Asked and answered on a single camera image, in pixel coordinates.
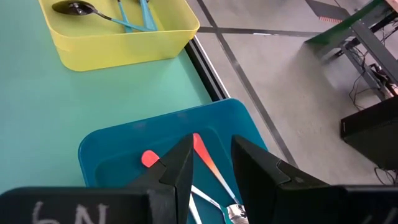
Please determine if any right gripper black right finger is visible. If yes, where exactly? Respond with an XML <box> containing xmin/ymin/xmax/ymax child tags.
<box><xmin>231</xmin><ymin>135</ymin><xmax>398</xmax><ymax>224</ymax></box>

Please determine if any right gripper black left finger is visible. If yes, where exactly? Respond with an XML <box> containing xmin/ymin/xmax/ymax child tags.
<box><xmin>0</xmin><ymin>134</ymin><xmax>195</xmax><ymax>224</ymax></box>

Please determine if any blue-handled steel spoon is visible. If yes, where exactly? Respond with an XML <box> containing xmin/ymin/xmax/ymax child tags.
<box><xmin>116</xmin><ymin>0</ymin><xmax>134</xmax><ymax>34</ymax></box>
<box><xmin>138</xmin><ymin>0</ymin><xmax>159</xmax><ymax>32</ymax></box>
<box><xmin>51</xmin><ymin>0</ymin><xmax>154</xmax><ymax>33</ymax></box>

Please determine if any blue plastic bin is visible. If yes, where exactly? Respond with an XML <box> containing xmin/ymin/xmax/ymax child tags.
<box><xmin>77</xmin><ymin>98</ymin><xmax>268</xmax><ymax>224</ymax></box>

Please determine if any black floor box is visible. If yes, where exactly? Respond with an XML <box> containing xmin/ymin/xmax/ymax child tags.
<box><xmin>340</xmin><ymin>95</ymin><xmax>398</xmax><ymax>171</ymax></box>

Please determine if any teal table mat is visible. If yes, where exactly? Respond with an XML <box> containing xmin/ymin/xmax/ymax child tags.
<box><xmin>0</xmin><ymin>0</ymin><xmax>214</xmax><ymax>195</ymax></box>

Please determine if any yellow-green plastic bin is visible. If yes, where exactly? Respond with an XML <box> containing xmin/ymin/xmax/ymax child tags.
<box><xmin>37</xmin><ymin>0</ymin><xmax>201</xmax><ymax>72</ymax></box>

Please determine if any green-topped metal table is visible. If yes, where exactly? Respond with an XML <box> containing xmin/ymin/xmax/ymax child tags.
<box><xmin>303</xmin><ymin>0</ymin><xmax>398</xmax><ymax>102</ymax></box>

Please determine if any black red-striped floor ramp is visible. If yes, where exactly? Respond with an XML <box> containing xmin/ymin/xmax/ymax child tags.
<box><xmin>305</xmin><ymin>0</ymin><xmax>351</xmax><ymax>25</ymax></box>

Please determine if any black aluminium table frame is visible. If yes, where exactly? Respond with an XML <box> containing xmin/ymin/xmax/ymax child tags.
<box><xmin>185</xmin><ymin>37</ymin><xmax>231</xmax><ymax>102</ymax></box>

